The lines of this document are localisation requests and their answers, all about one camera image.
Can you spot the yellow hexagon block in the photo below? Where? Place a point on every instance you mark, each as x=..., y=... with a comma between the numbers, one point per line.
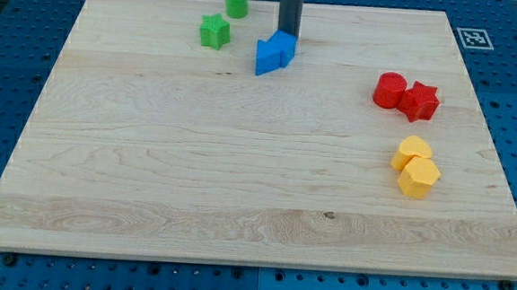
x=418, y=177

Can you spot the red star block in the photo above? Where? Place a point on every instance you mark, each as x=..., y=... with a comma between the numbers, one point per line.
x=419, y=102

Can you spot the red cylinder block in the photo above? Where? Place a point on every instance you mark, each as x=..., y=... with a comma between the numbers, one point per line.
x=389, y=90

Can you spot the white fiducial marker tag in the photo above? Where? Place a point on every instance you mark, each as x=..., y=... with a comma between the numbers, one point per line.
x=474, y=38

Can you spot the green cylinder block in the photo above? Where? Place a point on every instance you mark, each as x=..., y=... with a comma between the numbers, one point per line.
x=236, y=9

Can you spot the yellow heart block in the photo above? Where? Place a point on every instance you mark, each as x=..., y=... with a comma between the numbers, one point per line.
x=409, y=148

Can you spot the blue arrow block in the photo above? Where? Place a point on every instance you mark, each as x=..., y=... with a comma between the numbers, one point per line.
x=277, y=52

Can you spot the wooden board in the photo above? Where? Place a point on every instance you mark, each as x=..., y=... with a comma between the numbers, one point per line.
x=145, y=145

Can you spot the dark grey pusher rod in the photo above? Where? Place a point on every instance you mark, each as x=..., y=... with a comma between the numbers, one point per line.
x=290, y=16

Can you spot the green star block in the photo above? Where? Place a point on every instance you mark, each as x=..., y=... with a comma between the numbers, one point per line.
x=214, y=31

